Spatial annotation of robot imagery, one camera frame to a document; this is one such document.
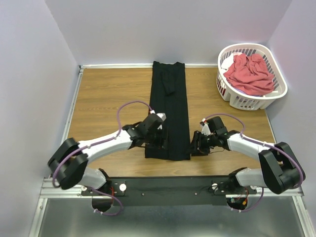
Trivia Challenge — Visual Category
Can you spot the aluminium frame rail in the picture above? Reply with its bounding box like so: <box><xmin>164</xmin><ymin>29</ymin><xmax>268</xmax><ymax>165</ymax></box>
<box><xmin>39</xmin><ymin>176</ymin><xmax>304</xmax><ymax>198</ymax></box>

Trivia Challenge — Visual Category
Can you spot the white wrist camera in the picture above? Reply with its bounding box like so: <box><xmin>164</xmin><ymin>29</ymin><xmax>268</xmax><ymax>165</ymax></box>
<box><xmin>149</xmin><ymin>110</ymin><xmax>166</xmax><ymax>130</ymax></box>
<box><xmin>200</xmin><ymin>118</ymin><xmax>211</xmax><ymax>136</ymax></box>

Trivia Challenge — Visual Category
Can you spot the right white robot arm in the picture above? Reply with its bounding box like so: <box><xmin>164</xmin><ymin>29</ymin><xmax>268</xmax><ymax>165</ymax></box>
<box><xmin>188</xmin><ymin>114</ymin><xmax>306</xmax><ymax>195</ymax></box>

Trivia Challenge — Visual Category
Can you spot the purple cable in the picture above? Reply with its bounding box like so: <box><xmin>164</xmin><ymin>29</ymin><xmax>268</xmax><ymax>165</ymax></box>
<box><xmin>51</xmin><ymin>100</ymin><xmax>124</xmax><ymax>216</ymax></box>
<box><xmin>201</xmin><ymin>113</ymin><xmax>306</xmax><ymax>213</ymax></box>

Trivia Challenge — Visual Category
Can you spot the red t-shirt in basket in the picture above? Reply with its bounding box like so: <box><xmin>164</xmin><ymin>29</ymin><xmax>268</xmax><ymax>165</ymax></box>
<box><xmin>223</xmin><ymin>53</ymin><xmax>274</xmax><ymax>96</ymax></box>

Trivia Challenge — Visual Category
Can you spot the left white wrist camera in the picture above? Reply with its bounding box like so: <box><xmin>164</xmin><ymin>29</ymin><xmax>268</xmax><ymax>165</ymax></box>
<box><xmin>149</xmin><ymin>110</ymin><xmax>166</xmax><ymax>130</ymax></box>

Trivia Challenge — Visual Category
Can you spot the left silver bolt knob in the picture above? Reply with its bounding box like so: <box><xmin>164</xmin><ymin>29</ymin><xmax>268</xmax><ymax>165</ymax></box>
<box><xmin>119</xmin><ymin>183</ymin><xmax>127</xmax><ymax>192</ymax></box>

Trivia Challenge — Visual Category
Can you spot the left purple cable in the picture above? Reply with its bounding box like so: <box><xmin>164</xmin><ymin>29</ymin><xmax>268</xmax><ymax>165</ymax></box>
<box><xmin>51</xmin><ymin>100</ymin><xmax>124</xmax><ymax>216</ymax></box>

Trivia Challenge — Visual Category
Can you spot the white cloth in basket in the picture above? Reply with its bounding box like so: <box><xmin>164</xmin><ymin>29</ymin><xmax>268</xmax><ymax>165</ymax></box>
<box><xmin>221</xmin><ymin>52</ymin><xmax>242</xmax><ymax>72</ymax></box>

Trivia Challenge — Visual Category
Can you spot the white laundry basket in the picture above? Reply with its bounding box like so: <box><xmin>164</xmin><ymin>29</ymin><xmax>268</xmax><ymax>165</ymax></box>
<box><xmin>216</xmin><ymin>43</ymin><xmax>288</xmax><ymax>111</ymax></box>

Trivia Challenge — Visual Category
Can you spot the silver bolt knob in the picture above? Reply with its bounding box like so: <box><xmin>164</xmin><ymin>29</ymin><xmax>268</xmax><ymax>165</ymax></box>
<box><xmin>119</xmin><ymin>183</ymin><xmax>127</xmax><ymax>192</ymax></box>
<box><xmin>211</xmin><ymin>183</ymin><xmax>218</xmax><ymax>191</ymax></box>

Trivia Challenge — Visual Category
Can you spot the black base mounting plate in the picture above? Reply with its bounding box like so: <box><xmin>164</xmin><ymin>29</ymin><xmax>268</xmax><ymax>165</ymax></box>
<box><xmin>81</xmin><ymin>175</ymin><xmax>257</xmax><ymax>207</ymax></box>

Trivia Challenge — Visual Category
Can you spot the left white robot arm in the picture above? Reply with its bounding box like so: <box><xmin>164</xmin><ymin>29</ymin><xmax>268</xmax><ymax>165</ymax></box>
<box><xmin>47</xmin><ymin>113</ymin><xmax>168</xmax><ymax>193</ymax></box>

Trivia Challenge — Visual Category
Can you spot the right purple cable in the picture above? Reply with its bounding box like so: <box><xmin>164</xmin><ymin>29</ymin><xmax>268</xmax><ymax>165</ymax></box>
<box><xmin>201</xmin><ymin>113</ymin><xmax>306</xmax><ymax>213</ymax></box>

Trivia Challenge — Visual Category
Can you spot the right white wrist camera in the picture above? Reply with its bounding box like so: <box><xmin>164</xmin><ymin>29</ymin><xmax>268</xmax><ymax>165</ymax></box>
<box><xmin>200</xmin><ymin>118</ymin><xmax>211</xmax><ymax>136</ymax></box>

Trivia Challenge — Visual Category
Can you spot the black t-shirt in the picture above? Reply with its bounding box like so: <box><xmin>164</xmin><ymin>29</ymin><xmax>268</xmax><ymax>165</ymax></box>
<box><xmin>145</xmin><ymin>61</ymin><xmax>190</xmax><ymax>161</ymax></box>

